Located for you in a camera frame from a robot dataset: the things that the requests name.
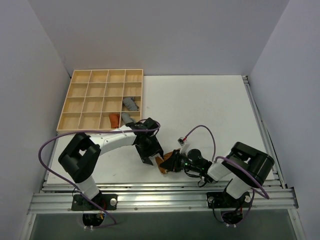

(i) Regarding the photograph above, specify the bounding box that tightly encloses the aluminium rail frame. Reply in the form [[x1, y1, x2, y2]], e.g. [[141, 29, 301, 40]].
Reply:
[[22, 75, 305, 240]]

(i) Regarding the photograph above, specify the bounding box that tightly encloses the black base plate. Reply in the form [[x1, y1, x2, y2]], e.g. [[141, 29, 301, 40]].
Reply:
[[71, 193, 118, 211], [206, 191, 251, 209]]

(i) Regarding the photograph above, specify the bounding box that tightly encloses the brown underwear cream waistband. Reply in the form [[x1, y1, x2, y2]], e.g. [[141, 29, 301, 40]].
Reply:
[[155, 148, 182, 175]]

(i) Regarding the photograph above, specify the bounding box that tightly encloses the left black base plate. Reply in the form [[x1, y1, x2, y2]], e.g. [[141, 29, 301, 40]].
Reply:
[[71, 193, 118, 211]]

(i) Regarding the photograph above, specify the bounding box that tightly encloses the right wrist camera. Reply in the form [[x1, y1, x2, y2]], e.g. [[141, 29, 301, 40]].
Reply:
[[177, 136, 190, 154]]

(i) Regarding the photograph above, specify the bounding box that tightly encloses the wooden compartment tray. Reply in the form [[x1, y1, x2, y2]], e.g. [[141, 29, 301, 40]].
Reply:
[[56, 69, 144, 134]]

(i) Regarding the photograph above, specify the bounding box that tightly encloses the grey folded cloth roll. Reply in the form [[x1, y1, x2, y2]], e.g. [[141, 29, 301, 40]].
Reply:
[[121, 112, 136, 124]]

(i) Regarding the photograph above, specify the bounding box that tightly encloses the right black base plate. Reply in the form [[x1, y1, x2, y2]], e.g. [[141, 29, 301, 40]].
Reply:
[[206, 191, 251, 209]]

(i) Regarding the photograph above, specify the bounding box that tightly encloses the orange rolled item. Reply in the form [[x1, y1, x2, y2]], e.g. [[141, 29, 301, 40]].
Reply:
[[108, 113, 120, 129]]

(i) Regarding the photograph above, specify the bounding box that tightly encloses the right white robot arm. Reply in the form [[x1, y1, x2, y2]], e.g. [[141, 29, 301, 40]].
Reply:
[[156, 141, 275, 207]]

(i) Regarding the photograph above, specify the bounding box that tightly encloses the grey rolled sock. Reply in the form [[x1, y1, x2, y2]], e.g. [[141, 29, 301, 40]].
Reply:
[[122, 96, 139, 112]]

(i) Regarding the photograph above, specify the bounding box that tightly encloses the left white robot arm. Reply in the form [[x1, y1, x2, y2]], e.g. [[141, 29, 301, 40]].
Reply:
[[58, 117, 164, 210]]

